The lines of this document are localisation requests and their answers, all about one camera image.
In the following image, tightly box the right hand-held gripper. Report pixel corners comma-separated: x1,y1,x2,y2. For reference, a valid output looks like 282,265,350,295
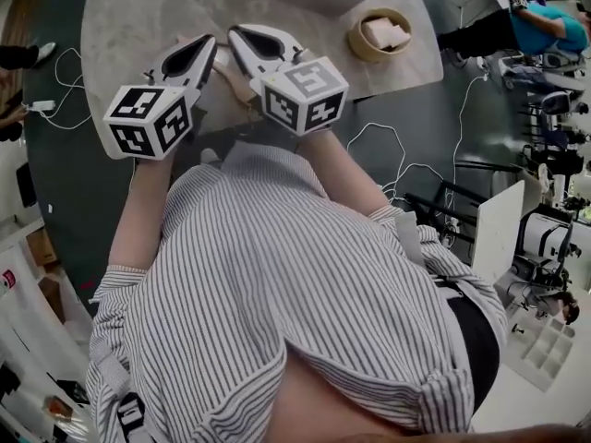
227,23,351,138

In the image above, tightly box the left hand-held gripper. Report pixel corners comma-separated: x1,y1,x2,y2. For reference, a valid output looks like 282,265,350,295
102,33,219,162

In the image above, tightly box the person's right forearm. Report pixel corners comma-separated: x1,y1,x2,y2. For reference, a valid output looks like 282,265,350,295
295,126,393,216

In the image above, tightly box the person's left forearm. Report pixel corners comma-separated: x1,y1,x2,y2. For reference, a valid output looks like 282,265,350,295
108,154,175,269

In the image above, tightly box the brown cardboard box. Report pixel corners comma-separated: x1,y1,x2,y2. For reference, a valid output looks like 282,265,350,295
25,226,59,267

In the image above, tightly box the grey stone-look table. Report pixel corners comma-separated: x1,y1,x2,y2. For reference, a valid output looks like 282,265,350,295
80,0,445,138

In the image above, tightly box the round bamboo basket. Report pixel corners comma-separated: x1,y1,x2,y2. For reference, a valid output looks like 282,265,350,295
346,6,413,64

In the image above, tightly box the black flat monitor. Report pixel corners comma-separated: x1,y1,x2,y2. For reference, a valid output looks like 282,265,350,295
16,162,38,210

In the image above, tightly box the person's striped shirt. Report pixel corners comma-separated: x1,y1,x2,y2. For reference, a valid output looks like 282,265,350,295
85,141,509,443

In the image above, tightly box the white blue office chair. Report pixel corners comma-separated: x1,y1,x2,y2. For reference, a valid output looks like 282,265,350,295
539,89,578,118

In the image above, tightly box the white shell chair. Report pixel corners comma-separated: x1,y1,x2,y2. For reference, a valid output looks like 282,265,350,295
491,166,544,211

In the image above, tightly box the white black robot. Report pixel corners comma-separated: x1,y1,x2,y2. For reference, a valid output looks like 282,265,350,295
512,203,581,294

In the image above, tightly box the person's chest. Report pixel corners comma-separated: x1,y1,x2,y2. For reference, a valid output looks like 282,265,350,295
271,351,416,443

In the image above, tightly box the person's black worn pack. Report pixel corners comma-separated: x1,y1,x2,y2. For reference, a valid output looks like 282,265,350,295
445,293,501,422

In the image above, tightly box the white compartment organizer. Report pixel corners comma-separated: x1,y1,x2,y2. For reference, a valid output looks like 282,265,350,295
519,316,578,392

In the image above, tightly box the long white cable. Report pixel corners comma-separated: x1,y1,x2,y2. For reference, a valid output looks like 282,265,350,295
452,74,488,188
34,46,93,131

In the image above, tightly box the looped white cable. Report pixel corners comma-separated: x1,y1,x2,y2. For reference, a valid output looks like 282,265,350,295
345,122,444,202

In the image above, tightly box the person's right grey harness strap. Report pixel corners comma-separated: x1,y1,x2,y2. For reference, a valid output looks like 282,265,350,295
394,210,465,299

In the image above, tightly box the person's grey harness strap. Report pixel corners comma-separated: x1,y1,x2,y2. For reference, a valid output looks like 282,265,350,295
394,210,465,299
94,348,153,443

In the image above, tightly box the white table black frame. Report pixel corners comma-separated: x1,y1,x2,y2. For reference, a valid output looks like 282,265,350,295
404,159,527,285

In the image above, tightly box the person's left grey harness strap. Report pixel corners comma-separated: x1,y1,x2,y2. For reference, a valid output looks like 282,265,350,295
94,348,153,443

